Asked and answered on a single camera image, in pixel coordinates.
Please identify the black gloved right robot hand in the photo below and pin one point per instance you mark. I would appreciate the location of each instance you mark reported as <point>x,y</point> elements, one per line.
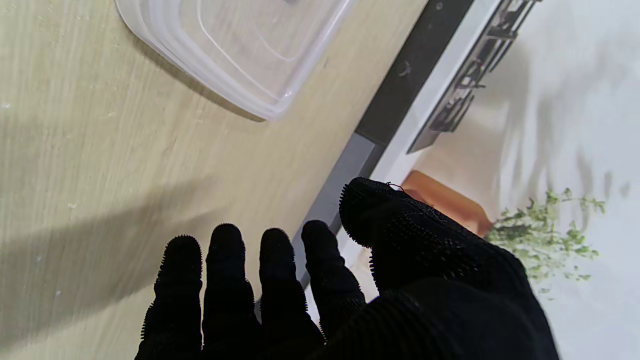
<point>425,300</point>

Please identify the clear lid with blue label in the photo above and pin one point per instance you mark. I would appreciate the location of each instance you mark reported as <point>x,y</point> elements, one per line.
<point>240,50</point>

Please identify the printed large terracotta potted plant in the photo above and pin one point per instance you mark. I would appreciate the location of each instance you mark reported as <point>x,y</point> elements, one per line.
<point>450,205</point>

